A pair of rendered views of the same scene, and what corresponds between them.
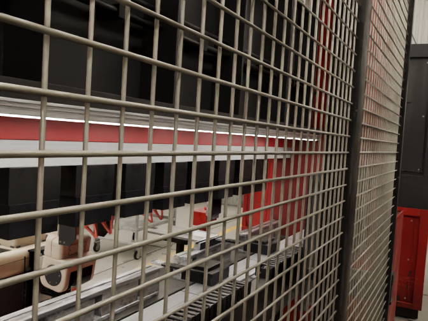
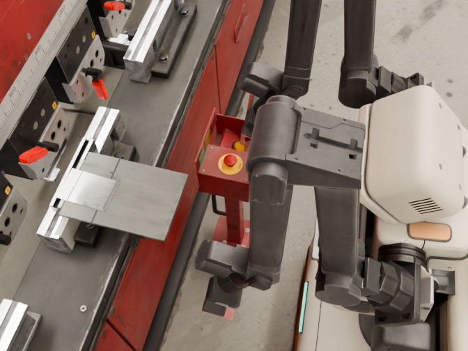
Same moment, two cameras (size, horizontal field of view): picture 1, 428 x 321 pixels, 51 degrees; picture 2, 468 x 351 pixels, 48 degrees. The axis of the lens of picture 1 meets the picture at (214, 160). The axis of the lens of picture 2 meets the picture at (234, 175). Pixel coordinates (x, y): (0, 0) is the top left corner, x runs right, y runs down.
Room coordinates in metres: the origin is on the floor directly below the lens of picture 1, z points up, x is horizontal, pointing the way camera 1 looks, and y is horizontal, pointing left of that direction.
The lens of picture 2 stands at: (2.64, 0.27, 2.10)
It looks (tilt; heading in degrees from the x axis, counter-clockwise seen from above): 60 degrees down; 169
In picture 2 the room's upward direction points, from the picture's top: 3 degrees counter-clockwise
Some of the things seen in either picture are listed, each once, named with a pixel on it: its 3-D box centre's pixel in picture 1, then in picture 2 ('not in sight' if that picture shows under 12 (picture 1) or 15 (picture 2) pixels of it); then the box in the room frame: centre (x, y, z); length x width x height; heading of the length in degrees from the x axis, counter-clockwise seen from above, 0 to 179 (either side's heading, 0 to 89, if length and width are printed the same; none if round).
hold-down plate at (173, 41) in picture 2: not in sight; (175, 39); (1.43, 0.33, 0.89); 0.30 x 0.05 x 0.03; 152
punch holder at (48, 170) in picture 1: (23, 199); not in sight; (1.08, 0.45, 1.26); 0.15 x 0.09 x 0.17; 152
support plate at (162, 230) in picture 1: (183, 233); (125, 194); (2.01, 0.12, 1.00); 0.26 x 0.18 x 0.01; 62
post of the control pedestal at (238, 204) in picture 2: not in sight; (234, 207); (1.81, 0.42, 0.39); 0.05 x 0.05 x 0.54; 62
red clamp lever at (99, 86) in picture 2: not in sight; (96, 83); (1.83, 0.12, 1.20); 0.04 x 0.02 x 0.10; 62
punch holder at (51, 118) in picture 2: (218, 178); (24, 127); (1.96, -0.02, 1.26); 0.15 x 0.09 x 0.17; 152
